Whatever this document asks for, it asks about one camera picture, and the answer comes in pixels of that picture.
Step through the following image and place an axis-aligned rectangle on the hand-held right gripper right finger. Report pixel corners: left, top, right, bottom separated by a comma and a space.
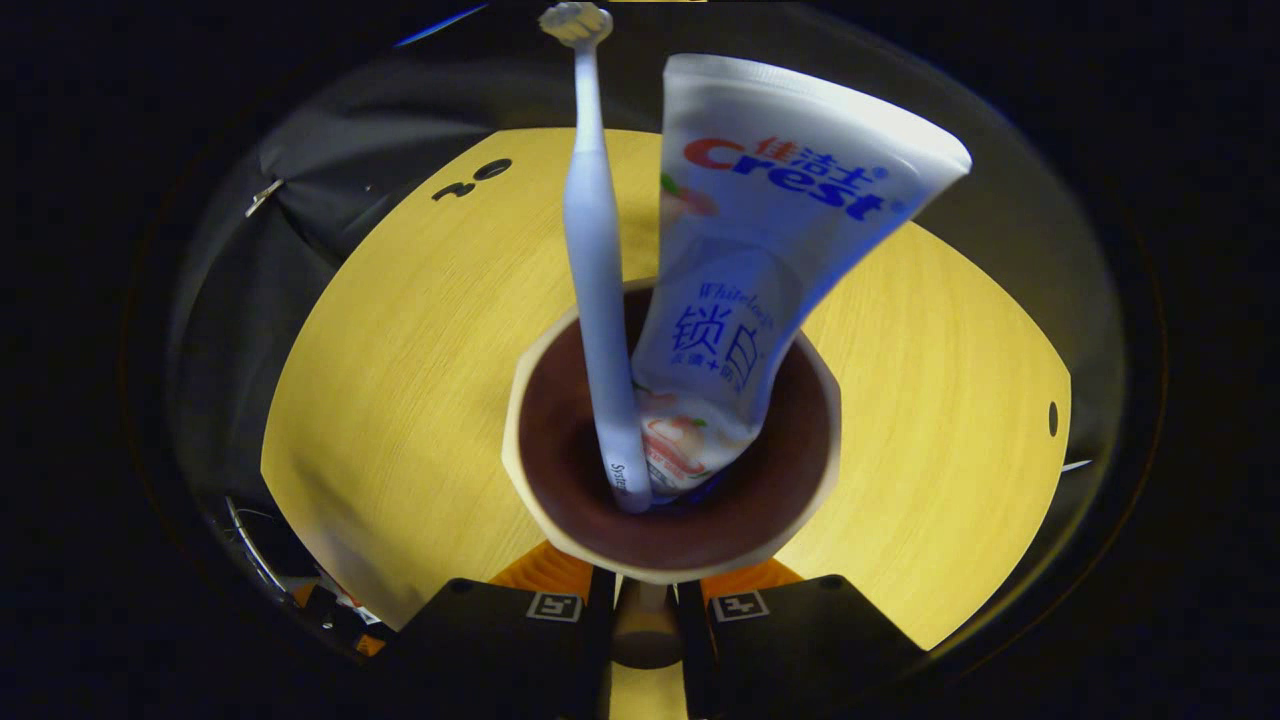
678, 558, 926, 720

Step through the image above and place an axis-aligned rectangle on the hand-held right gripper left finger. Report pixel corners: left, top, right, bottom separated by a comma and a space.
385, 540, 616, 720

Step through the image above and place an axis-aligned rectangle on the beige cup with handle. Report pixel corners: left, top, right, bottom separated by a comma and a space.
502, 278, 843, 671

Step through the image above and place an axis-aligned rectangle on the light blue toothbrush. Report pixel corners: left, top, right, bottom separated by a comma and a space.
538, 2, 656, 516

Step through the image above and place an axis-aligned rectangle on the white toothpaste tube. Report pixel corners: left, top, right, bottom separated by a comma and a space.
630, 53, 973, 501

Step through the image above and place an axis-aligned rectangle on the wooden desktop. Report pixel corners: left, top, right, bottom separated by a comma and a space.
260, 127, 1073, 720

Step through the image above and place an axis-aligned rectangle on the white cable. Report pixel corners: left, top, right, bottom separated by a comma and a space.
225, 495, 293, 593

